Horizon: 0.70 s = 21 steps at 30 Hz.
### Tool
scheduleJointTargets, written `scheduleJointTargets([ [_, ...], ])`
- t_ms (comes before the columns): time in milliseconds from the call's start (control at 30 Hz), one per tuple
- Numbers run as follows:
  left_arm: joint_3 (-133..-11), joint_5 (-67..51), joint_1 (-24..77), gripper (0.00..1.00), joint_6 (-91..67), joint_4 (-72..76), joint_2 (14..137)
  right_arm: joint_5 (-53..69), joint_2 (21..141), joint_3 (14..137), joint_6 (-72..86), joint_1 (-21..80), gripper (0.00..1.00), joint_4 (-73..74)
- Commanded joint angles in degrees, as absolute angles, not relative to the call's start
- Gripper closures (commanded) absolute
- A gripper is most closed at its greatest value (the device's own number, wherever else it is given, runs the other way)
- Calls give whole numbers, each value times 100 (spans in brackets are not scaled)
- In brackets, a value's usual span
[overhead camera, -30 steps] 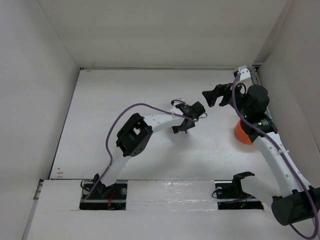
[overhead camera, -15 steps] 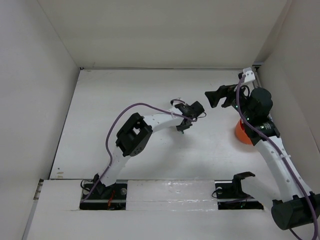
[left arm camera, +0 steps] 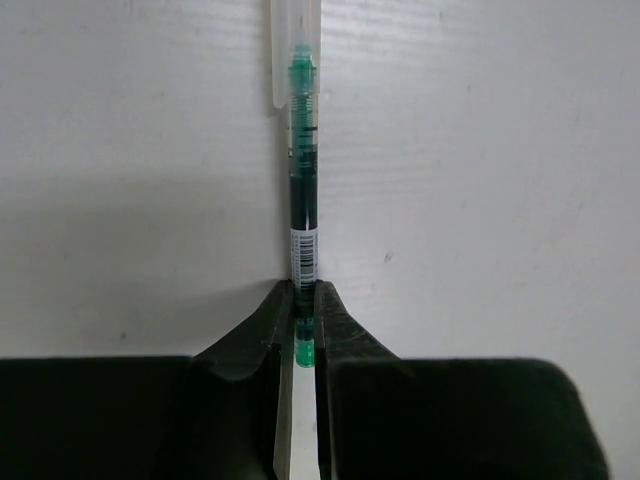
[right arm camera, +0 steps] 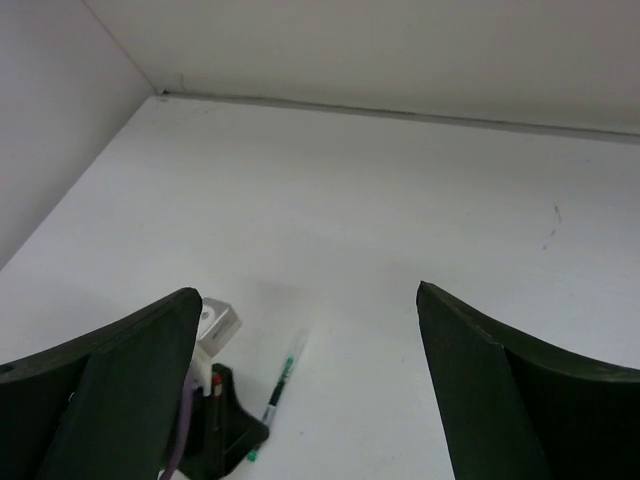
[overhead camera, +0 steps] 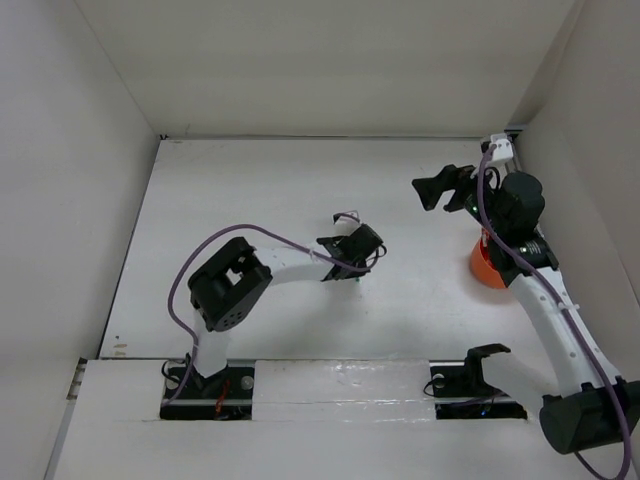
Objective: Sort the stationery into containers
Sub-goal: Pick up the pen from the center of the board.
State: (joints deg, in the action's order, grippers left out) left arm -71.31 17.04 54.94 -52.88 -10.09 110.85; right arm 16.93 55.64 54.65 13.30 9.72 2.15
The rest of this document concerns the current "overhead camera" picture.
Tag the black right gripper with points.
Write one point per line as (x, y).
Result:
(451, 177)

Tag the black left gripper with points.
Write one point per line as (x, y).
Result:
(356, 273)

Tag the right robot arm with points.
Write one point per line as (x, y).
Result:
(592, 405)

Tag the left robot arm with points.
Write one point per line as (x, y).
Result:
(225, 289)

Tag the orange round organizer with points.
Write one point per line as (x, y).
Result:
(481, 266)

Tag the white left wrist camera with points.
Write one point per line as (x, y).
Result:
(349, 215)

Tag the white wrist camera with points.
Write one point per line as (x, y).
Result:
(349, 215)
(502, 146)

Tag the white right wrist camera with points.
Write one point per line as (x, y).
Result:
(502, 146)

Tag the aluminium side rail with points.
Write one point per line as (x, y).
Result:
(517, 150)

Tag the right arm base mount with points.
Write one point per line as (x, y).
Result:
(461, 393)

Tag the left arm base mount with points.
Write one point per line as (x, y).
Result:
(226, 396)

